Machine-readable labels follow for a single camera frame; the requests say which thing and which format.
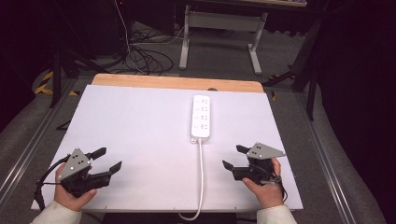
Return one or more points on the grey metal floor rail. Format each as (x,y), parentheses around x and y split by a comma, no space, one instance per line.
(327,174)
(28,155)

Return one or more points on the yellow black floor tape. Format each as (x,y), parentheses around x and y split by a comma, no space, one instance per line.
(46,77)

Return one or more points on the wooden table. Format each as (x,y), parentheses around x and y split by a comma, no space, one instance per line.
(155,81)

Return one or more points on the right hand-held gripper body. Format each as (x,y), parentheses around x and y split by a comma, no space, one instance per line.
(261,151)

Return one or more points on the black metal stand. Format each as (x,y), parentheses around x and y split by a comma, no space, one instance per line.
(311,93)
(56,81)

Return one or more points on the person's right hand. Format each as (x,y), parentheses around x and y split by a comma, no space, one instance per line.
(267,194)

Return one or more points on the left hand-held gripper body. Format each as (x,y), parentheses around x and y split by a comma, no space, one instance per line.
(74,165)

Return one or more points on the white metal desk frame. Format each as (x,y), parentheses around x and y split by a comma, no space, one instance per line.
(218,21)

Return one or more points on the white foam board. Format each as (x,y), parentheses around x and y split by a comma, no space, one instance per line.
(140,130)

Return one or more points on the white power strip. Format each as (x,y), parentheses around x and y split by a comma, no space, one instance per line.
(200,124)

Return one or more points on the person's left hand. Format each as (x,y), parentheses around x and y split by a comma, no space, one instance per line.
(69,199)

